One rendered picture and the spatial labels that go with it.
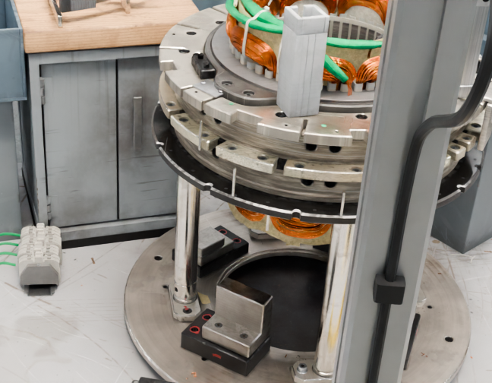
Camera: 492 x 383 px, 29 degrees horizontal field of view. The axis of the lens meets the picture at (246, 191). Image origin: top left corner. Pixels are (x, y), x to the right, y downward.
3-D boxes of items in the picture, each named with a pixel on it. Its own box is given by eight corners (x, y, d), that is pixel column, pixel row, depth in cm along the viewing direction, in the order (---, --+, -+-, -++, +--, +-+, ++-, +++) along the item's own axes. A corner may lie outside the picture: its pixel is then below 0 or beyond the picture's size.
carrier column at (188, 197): (176, 311, 104) (181, 144, 93) (171, 297, 106) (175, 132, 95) (198, 308, 105) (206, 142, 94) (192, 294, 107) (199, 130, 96)
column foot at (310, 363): (289, 367, 98) (290, 360, 97) (351, 362, 99) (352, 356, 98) (295, 387, 95) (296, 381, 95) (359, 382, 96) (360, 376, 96)
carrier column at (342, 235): (316, 384, 95) (341, 211, 84) (308, 368, 97) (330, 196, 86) (340, 381, 96) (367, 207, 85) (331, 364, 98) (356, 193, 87)
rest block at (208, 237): (234, 249, 112) (235, 233, 111) (200, 267, 109) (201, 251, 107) (209, 233, 114) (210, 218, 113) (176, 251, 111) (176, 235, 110)
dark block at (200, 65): (205, 63, 89) (206, 50, 88) (215, 78, 86) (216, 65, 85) (190, 64, 88) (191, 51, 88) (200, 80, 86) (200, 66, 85)
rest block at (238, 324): (223, 315, 101) (225, 276, 98) (269, 335, 98) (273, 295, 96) (200, 337, 97) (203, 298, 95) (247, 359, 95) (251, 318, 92)
